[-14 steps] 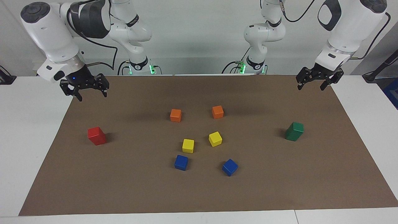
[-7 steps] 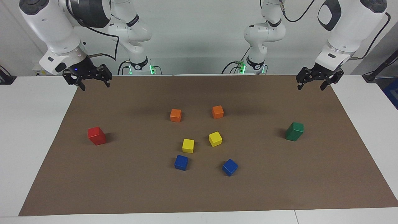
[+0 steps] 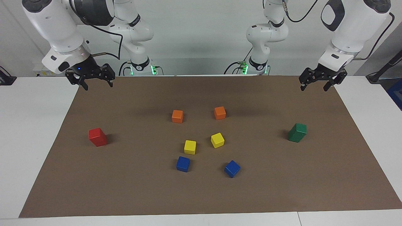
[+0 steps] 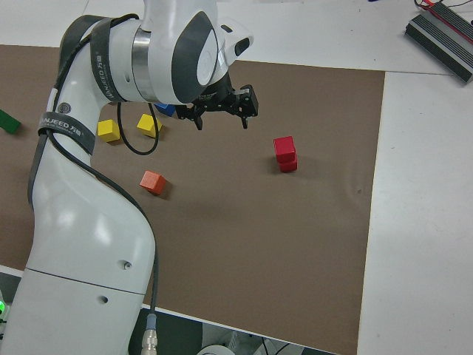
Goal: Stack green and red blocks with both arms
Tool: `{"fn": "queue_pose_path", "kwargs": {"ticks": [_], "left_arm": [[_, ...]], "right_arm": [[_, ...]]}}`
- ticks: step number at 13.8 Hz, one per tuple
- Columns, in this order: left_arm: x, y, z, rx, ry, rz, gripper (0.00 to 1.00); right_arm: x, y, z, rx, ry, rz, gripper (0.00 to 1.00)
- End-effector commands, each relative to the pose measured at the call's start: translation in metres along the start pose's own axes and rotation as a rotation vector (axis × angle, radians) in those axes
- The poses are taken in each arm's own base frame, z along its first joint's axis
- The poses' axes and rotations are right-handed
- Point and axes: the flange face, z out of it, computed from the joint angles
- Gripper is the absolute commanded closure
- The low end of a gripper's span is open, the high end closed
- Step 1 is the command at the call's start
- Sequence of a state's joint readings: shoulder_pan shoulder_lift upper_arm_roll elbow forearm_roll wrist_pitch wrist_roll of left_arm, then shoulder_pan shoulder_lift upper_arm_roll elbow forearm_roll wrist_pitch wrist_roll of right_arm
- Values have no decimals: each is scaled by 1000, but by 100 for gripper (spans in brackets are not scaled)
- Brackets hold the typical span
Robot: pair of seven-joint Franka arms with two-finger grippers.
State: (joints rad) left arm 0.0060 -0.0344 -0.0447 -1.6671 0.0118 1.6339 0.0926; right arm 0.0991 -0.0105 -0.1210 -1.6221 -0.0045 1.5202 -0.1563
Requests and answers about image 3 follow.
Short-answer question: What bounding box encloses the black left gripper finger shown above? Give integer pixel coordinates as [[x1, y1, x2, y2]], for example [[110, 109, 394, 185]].
[[323, 70, 348, 92], [299, 67, 316, 91]]

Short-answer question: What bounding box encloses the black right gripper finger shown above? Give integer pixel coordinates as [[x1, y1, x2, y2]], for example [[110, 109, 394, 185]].
[[99, 64, 116, 88], [65, 70, 89, 91]]

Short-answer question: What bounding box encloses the green wooden cube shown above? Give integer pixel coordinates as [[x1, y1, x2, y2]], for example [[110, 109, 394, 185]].
[[288, 132, 305, 143], [291, 123, 307, 136]]

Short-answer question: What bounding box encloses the black stand with pole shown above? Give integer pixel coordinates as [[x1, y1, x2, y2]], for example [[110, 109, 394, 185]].
[[366, 50, 402, 83]]

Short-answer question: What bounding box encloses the blue crate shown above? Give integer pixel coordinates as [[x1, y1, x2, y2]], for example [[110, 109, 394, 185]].
[[386, 78, 402, 111]]

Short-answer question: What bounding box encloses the black stand foot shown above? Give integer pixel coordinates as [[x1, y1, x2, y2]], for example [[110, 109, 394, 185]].
[[0, 65, 17, 86]]

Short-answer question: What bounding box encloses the yellow wooden cube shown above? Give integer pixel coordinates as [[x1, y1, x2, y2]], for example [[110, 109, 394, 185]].
[[184, 140, 197, 155], [210, 133, 225, 148]]

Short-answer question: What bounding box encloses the brown table mat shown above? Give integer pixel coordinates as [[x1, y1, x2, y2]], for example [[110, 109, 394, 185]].
[[19, 75, 402, 218]]

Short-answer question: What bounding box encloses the blue wooden cube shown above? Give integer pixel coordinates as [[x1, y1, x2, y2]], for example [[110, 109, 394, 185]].
[[176, 156, 191, 172], [224, 160, 241, 178]]

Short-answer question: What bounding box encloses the black base cable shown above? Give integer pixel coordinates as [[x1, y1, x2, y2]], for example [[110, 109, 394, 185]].
[[224, 62, 241, 75], [118, 61, 131, 76]]

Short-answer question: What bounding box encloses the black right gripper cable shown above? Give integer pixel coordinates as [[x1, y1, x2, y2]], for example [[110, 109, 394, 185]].
[[70, 0, 123, 61]]

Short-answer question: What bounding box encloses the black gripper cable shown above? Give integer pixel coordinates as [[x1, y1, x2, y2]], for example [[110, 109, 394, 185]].
[[70, 0, 123, 61], [353, 12, 395, 61]]

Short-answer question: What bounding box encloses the black cable with grey plug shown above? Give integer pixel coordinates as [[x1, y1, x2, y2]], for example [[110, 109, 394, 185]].
[[282, 0, 318, 23]]

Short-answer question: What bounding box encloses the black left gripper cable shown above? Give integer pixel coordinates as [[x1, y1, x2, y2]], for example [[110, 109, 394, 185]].
[[353, 12, 395, 61]]

